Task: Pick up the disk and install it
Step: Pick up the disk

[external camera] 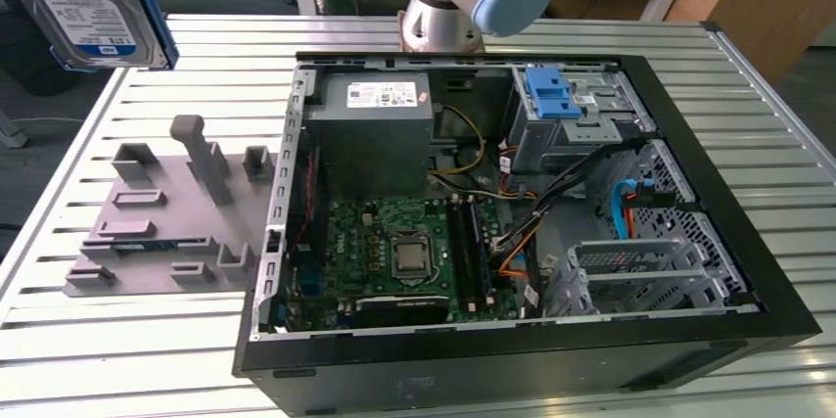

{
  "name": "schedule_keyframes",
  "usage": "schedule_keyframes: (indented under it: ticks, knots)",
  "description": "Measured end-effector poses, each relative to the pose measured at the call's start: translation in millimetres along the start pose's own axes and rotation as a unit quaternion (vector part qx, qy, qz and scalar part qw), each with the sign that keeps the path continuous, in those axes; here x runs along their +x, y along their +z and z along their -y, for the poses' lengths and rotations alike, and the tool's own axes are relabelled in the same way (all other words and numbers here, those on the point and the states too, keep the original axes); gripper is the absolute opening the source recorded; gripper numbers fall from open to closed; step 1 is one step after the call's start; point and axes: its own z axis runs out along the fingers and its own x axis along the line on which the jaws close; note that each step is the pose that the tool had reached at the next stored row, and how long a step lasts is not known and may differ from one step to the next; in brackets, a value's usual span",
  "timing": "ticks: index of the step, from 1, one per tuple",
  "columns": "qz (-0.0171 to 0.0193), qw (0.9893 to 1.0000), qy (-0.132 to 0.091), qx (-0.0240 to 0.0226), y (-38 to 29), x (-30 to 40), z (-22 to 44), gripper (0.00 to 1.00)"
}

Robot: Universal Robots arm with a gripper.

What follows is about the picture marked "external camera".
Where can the hard disk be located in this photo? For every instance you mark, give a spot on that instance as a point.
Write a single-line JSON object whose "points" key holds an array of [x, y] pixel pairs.
{"points": [[84, 2]]}

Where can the silver disk bay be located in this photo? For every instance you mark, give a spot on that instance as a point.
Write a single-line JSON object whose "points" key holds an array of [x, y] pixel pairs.
{"points": [[654, 275]]}

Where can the grey power supply unit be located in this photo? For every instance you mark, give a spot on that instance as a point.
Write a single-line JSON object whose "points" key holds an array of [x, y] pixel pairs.
{"points": [[372, 153]]}

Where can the green motherboard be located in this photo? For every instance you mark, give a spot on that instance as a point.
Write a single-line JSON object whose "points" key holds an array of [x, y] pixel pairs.
{"points": [[352, 222]]}

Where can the silver CPU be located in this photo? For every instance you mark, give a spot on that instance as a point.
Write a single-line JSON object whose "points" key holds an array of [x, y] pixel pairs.
{"points": [[411, 256]]}

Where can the black RAM slot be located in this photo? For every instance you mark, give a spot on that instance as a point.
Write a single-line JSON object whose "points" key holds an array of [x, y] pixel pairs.
{"points": [[459, 251], [480, 251]]}

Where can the CPU socket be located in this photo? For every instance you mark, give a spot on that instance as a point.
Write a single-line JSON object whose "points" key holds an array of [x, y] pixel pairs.
{"points": [[431, 261]]}

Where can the silver drive cage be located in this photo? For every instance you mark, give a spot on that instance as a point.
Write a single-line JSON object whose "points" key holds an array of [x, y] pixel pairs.
{"points": [[575, 131]]}

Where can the black graphics card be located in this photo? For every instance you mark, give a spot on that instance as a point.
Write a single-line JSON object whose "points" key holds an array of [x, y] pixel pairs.
{"points": [[399, 312]]}

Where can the blue plastic drive latch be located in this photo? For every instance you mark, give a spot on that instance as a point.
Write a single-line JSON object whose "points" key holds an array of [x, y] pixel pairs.
{"points": [[548, 95]]}

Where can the grey parts rack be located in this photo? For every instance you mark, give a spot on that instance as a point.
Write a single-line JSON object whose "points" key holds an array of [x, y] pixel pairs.
{"points": [[176, 202]]}

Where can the black PC case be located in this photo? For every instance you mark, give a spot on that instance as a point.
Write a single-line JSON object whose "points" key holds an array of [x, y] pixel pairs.
{"points": [[458, 369]]}

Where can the green RAM stick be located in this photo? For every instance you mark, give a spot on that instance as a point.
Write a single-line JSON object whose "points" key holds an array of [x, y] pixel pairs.
{"points": [[144, 245]]}

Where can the black mesh bin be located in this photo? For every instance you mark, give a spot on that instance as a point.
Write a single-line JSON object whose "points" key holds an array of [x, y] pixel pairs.
{"points": [[46, 82]]}

